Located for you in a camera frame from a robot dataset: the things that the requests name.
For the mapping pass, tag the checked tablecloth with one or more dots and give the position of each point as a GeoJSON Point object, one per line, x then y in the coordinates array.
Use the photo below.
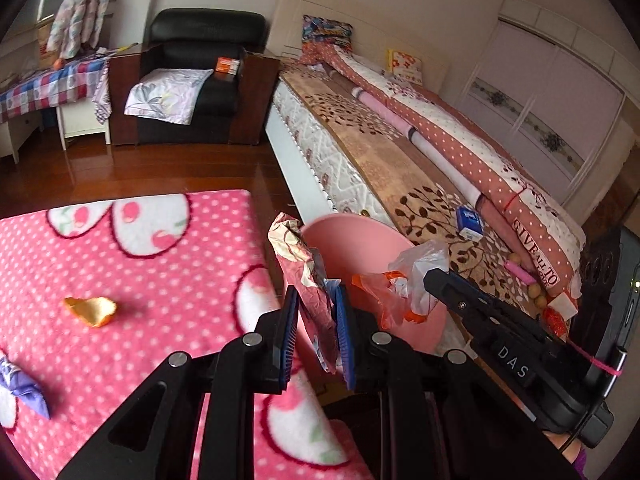
{"type": "Point", "coordinates": [45, 85]}

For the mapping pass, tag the black armchair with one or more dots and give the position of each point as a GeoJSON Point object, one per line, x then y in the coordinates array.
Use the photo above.
{"type": "Point", "coordinates": [200, 30]}

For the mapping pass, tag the dotted quilt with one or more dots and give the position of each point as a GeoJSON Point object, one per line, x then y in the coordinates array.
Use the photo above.
{"type": "Point", "coordinates": [475, 160]}

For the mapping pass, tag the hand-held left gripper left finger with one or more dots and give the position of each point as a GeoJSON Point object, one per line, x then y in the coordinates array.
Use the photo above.
{"type": "Point", "coordinates": [287, 340]}

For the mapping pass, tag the blue box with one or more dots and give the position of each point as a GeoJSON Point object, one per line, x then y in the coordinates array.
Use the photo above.
{"type": "Point", "coordinates": [469, 222]}

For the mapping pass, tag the clear plastic bag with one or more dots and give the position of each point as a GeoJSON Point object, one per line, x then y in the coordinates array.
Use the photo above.
{"type": "Point", "coordinates": [420, 265]}

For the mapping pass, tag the hanging padded jacket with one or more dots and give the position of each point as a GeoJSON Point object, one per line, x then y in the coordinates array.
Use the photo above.
{"type": "Point", "coordinates": [80, 10]}

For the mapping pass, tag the pink marker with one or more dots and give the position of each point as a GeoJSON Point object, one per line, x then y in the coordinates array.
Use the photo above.
{"type": "Point", "coordinates": [520, 271]}

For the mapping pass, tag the floral cloth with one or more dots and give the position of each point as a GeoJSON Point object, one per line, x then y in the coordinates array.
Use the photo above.
{"type": "Point", "coordinates": [167, 95]}

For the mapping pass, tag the yellow pillow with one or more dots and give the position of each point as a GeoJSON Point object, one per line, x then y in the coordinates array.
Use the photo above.
{"type": "Point", "coordinates": [404, 65]}

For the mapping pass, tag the red patterned pouch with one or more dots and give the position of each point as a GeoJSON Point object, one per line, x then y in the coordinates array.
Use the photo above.
{"type": "Point", "coordinates": [555, 322]}

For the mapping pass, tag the white wardrobe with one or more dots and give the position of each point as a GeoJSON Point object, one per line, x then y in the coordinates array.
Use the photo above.
{"type": "Point", "coordinates": [550, 85]}

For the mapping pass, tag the white headboard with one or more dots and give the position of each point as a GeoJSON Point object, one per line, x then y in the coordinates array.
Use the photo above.
{"type": "Point", "coordinates": [290, 15]}

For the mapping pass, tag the small orange peel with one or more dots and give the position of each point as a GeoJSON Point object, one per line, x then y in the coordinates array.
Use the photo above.
{"type": "Point", "coordinates": [90, 312]}

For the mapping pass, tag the window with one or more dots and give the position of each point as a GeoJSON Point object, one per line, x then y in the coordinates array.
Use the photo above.
{"type": "Point", "coordinates": [35, 0]}

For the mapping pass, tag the pink plastic bin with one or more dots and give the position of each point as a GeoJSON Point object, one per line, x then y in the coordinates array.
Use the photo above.
{"type": "Point", "coordinates": [340, 245]}

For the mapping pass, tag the pink rolled mat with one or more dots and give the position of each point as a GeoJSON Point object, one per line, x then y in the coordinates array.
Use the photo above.
{"type": "Point", "coordinates": [400, 120]}

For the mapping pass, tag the white desk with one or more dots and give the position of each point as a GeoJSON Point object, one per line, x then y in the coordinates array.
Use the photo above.
{"type": "Point", "coordinates": [80, 120]}

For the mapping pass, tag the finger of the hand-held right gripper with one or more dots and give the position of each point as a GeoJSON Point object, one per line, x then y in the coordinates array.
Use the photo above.
{"type": "Point", "coordinates": [460, 300]}

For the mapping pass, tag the patterned wrapper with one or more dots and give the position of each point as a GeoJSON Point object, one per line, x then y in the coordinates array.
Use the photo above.
{"type": "Point", "coordinates": [290, 245]}

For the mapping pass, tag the purple wrapper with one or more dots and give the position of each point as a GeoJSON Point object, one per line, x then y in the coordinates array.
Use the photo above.
{"type": "Point", "coordinates": [25, 385]}

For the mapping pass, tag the colourful pillow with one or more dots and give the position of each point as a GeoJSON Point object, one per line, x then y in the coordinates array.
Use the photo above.
{"type": "Point", "coordinates": [327, 32]}

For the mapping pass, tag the person's right forearm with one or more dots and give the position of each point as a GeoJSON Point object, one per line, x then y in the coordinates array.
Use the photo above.
{"type": "Point", "coordinates": [579, 465]}

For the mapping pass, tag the orange box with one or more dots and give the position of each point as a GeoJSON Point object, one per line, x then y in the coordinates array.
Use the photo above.
{"type": "Point", "coordinates": [227, 66]}

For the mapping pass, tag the leaf pattern bed sheet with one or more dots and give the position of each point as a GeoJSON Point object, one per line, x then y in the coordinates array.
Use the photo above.
{"type": "Point", "coordinates": [380, 160]}

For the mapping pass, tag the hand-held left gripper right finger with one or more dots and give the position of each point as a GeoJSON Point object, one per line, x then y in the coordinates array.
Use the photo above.
{"type": "Point", "coordinates": [345, 340]}

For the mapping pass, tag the orange fruit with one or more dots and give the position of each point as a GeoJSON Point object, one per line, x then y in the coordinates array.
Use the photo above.
{"type": "Point", "coordinates": [59, 63]}

